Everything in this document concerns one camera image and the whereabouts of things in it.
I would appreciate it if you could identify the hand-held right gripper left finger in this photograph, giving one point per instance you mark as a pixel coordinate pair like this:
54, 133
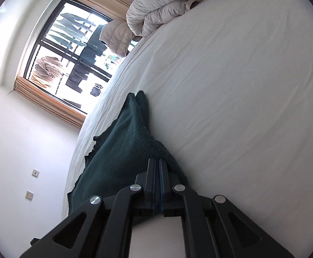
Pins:
149, 188

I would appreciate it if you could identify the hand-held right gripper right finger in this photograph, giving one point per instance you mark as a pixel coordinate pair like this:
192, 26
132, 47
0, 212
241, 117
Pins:
165, 190

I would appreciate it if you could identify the dark green sweater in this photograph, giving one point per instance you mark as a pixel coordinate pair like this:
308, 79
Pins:
124, 150

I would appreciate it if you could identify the row of hanging dark clothes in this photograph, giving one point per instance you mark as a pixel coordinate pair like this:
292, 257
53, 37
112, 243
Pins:
78, 79

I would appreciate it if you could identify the row of hanging grey clothes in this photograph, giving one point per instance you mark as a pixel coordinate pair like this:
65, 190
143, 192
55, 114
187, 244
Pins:
67, 28

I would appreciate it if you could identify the small dark hanging garment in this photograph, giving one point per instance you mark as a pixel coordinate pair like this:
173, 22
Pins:
96, 90

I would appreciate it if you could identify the bed with white sheet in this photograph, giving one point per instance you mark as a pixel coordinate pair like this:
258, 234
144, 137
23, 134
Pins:
226, 86

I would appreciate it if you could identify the beige puffer jacket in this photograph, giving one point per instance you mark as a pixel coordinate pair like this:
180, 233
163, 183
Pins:
116, 37

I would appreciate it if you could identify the patterned hanging garment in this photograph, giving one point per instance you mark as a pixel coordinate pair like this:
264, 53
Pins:
49, 67

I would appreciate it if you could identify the folded grey white duvet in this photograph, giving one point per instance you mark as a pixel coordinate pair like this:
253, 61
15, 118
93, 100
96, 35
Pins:
156, 8

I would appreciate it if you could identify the white wall socket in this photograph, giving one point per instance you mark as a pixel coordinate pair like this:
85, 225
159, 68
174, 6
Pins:
35, 172
29, 195

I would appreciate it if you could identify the black window frame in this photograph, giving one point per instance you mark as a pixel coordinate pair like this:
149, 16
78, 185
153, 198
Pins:
97, 71

